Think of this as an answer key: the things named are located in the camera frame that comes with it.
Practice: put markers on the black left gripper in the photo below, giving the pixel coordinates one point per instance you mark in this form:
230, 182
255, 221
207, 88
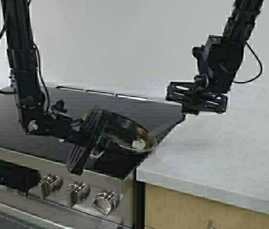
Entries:
79, 132

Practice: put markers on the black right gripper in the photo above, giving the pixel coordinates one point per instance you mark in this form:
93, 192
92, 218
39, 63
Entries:
218, 60

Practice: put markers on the stainless steel frying pan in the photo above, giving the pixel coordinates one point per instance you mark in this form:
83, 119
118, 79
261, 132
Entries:
118, 136

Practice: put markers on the raw shrimp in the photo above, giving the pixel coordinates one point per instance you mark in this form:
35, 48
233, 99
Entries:
139, 145

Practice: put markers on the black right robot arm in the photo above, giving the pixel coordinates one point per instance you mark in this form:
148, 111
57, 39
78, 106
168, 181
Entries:
238, 28

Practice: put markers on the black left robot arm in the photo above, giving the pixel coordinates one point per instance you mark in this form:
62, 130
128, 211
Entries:
23, 58

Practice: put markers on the middle steel stove knob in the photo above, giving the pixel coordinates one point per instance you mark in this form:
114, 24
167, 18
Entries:
76, 193

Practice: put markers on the steel stove knob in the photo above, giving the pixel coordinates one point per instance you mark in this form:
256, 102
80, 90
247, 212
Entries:
106, 202
49, 185
76, 193

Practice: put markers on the left steel stove knob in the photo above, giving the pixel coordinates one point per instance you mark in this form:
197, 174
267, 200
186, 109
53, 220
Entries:
49, 185

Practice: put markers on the right steel stove knob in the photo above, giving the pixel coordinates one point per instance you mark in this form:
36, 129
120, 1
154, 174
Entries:
106, 202

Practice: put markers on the wooden base cabinet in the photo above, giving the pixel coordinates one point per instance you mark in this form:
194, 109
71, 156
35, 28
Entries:
169, 209

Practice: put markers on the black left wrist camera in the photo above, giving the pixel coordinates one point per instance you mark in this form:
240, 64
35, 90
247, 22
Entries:
58, 109

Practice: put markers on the metal cabinet handle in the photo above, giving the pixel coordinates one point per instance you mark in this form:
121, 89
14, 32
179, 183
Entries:
210, 225

